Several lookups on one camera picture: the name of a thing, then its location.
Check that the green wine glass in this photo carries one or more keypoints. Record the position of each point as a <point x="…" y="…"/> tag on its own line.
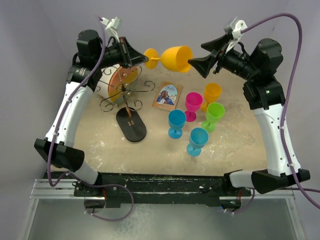
<point x="215" y="111"/>

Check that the orange wine glass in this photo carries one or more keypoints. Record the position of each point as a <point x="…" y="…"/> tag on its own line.
<point x="212" y="91"/>
<point x="174" y="59"/>

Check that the blue wine glass left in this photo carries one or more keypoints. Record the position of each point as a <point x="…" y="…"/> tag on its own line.
<point x="176" y="120"/>

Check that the pink wine glass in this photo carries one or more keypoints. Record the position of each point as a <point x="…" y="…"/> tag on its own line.
<point x="193" y="102"/>

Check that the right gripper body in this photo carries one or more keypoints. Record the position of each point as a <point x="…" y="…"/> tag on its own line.
<point x="235" y="62"/>

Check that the orange wine glass front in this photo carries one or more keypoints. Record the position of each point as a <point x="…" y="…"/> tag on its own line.
<point x="174" y="59"/>

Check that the white cylinder container orange lid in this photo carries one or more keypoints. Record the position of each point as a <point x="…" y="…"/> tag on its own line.
<point x="109" y="85"/>

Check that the metal wine glass rack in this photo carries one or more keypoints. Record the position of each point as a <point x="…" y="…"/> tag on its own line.
<point x="127" y="117"/>

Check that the blue wine glass front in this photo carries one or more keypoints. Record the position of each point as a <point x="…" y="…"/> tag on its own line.
<point x="198" y="138"/>

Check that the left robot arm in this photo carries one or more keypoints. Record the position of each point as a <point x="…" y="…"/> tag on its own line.
<point x="57" y="147"/>

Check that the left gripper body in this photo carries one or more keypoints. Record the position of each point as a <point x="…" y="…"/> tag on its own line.
<point x="114" y="55"/>

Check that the orange wine glass back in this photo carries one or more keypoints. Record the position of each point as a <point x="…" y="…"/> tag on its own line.
<point x="212" y="91"/>

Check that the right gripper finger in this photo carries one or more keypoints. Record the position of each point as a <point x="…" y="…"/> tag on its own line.
<point x="218" y="45"/>
<point x="203" y="65"/>

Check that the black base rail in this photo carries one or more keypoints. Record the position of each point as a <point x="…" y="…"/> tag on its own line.
<point x="127" y="188"/>

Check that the orange picture book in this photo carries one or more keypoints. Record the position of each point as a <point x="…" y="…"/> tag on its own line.
<point x="167" y="96"/>

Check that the blue wine glass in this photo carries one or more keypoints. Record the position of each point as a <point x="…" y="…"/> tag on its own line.
<point x="176" y="120"/>
<point x="198" y="138"/>

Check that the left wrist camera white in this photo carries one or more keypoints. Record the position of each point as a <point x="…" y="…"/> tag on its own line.
<point x="112" y="26"/>

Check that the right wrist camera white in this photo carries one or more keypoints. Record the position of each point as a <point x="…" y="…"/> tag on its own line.
<point x="234" y="30"/>

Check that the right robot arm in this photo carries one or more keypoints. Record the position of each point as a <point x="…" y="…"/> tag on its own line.
<point x="266" y="98"/>

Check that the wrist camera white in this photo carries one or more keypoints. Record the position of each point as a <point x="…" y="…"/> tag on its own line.
<point x="234" y="30"/>
<point x="112" y="26"/>

